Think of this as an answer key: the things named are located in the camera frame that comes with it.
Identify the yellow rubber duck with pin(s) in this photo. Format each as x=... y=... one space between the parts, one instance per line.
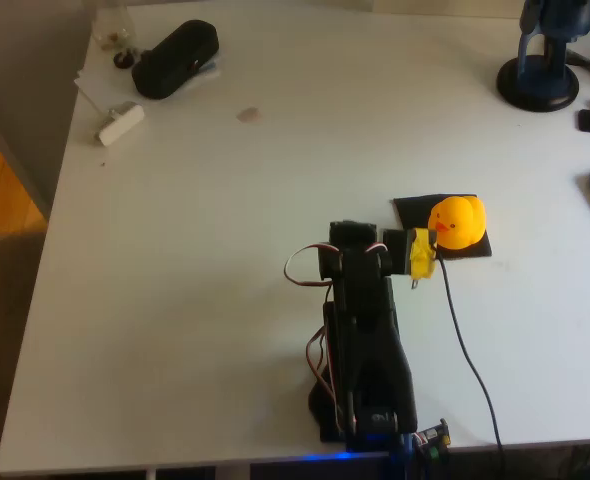
x=457 y=222

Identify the clear glass bottle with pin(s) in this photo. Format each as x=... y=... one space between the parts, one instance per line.
x=117 y=35

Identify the black square mat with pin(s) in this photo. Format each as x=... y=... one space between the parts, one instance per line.
x=412 y=212

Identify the small black round cap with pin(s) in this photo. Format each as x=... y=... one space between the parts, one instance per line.
x=124 y=61

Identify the black zipped case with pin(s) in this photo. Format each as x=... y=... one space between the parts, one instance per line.
x=175 y=57

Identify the white paper sheets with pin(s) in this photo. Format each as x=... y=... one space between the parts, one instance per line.
x=102 y=85

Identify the blue stand with black base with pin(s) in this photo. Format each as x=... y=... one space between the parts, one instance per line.
x=537 y=82

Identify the black camera with yellow tape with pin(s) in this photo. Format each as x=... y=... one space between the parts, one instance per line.
x=421 y=257

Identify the blue table clamp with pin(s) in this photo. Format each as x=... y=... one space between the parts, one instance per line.
x=402 y=462

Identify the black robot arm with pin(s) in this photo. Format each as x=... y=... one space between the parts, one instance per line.
x=370 y=350

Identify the small controller board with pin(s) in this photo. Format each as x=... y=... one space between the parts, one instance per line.
x=432 y=437

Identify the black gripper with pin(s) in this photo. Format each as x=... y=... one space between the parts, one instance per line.
x=353 y=231

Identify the white power adapter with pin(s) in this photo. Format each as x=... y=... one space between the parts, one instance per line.
x=121 y=125

